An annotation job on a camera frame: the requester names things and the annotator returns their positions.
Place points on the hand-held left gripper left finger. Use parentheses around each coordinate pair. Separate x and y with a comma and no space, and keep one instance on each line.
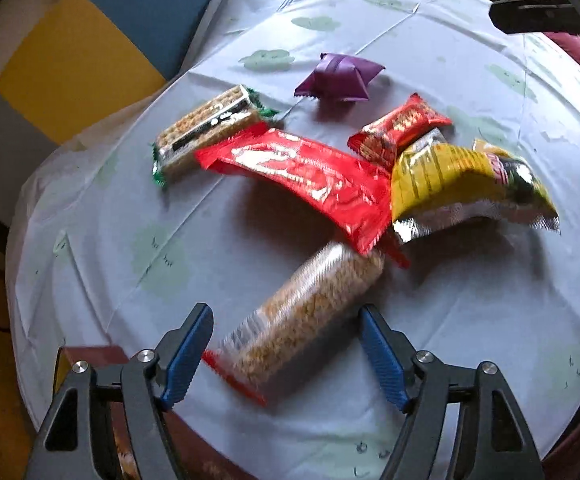
(185,355)

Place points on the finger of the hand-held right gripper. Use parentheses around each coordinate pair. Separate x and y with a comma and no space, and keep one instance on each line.
(540,17)

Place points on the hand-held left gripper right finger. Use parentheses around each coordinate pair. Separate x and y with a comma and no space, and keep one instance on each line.
(385,355)

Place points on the gold tin box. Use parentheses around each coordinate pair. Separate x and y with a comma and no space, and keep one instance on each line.
(195,440)

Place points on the clear oat bar packet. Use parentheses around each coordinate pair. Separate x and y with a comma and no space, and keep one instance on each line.
(295,315)

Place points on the yellow and silver snack packet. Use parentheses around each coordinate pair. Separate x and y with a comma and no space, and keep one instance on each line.
(450,175)

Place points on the small red snack packet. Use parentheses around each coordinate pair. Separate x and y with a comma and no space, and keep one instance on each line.
(395,130)

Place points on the long red snack packet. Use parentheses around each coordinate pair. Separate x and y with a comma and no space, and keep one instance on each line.
(310,175)

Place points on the purple snack packet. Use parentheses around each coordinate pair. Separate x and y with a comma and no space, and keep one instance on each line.
(340,80)

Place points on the cracker packet with green ends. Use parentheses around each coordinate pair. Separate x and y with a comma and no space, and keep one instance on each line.
(205,127)

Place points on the grey yellow blue chair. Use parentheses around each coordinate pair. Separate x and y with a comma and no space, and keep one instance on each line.
(80,60)

